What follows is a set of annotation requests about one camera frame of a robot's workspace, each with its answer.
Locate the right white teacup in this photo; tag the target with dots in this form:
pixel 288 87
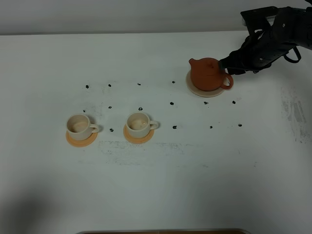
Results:
pixel 139 125

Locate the brown clay teapot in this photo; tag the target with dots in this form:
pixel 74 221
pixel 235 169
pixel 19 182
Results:
pixel 206 75

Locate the brown tray edge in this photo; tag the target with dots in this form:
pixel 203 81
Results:
pixel 220 231

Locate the orange coaster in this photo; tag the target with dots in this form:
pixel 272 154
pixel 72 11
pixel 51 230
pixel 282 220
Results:
pixel 80 142
pixel 133 140

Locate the cream teapot coaster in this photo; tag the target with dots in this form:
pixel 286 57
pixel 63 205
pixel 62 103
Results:
pixel 196 91

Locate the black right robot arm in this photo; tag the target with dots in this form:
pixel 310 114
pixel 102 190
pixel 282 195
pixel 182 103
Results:
pixel 273 33

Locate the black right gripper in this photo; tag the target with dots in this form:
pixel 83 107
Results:
pixel 273 32

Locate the left white teacup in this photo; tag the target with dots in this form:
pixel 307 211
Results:
pixel 80 127

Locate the white teacup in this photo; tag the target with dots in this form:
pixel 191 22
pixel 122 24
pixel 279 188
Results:
pixel 80 127
pixel 139 125

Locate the right orange coaster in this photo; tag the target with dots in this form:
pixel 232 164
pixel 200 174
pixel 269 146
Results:
pixel 133 140

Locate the left orange coaster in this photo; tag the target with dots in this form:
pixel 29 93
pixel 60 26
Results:
pixel 80 142

